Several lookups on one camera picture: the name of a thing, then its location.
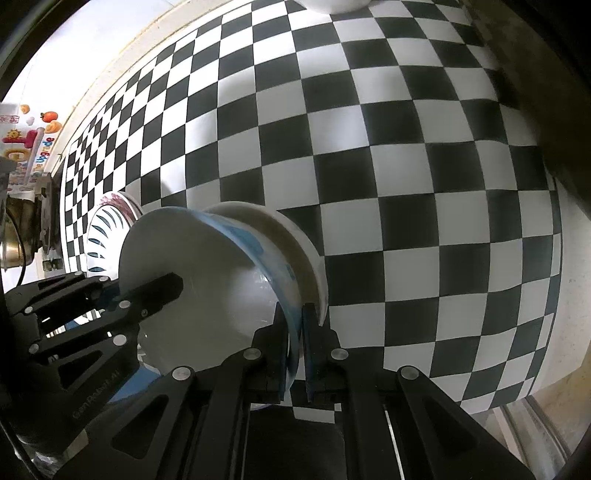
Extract white bowl front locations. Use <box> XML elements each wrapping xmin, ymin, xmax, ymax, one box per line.
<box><xmin>205</xmin><ymin>201</ymin><xmax>329</xmax><ymax>325</ymax></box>

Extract white bowl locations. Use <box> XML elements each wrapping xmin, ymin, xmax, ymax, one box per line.
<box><xmin>295</xmin><ymin>0</ymin><xmax>372</xmax><ymax>15</ymax></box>
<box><xmin>205</xmin><ymin>201</ymin><xmax>329</xmax><ymax>325</ymax></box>
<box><xmin>118</xmin><ymin>207</ymin><xmax>303</xmax><ymax>381</ymax></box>

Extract steel steamer pot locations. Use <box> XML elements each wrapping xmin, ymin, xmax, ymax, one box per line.
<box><xmin>1</xmin><ymin>197</ymin><xmax>41</xmax><ymax>269</ymax></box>

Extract white blue-striped plate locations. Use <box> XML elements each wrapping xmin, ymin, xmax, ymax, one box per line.
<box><xmin>84</xmin><ymin>205</ymin><xmax>131</xmax><ymax>280</ymax></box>

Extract white pink-flower plate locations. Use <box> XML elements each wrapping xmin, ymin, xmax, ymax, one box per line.
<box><xmin>98</xmin><ymin>191</ymin><xmax>143</xmax><ymax>224</ymax></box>

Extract black gas stove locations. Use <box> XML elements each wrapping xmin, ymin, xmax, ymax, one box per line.
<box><xmin>35</xmin><ymin>173</ymin><xmax>63</xmax><ymax>273</ymax></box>

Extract black white checkered mat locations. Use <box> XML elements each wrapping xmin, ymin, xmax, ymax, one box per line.
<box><xmin>61</xmin><ymin>1</ymin><xmax>562</xmax><ymax>413</ymax></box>

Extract colourful wall sticker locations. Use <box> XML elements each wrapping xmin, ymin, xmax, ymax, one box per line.
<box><xmin>1</xmin><ymin>103</ymin><xmax>62</xmax><ymax>191</ymax></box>

